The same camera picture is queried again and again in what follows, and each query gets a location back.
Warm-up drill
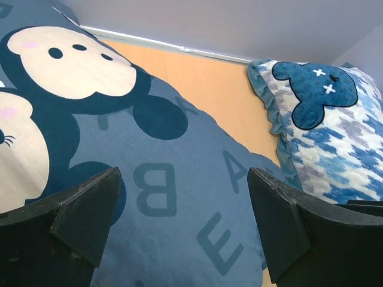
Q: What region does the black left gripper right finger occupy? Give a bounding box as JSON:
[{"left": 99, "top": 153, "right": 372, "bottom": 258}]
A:
[{"left": 248, "top": 168, "right": 382, "bottom": 286}]

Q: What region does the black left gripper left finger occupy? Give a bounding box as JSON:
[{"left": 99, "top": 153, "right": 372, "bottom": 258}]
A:
[{"left": 1, "top": 167, "right": 121, "bottom": 287}]

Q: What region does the blue cartoon letter pillowcase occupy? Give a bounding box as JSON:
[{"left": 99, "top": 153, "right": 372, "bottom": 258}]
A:
[{"left": 1, "top": 1, "right": 284, "bottom": 286}]

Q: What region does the blue white houndstooth pillow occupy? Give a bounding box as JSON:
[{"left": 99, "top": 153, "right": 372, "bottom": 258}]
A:
[{"left": 248, "top": 59, "right": 382, "bottom": 203}]

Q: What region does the aluminium table frame rail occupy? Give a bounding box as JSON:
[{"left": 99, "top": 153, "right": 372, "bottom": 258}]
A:
[{"left": 80, "top": 25, "right": 253, "bottom": 65}]

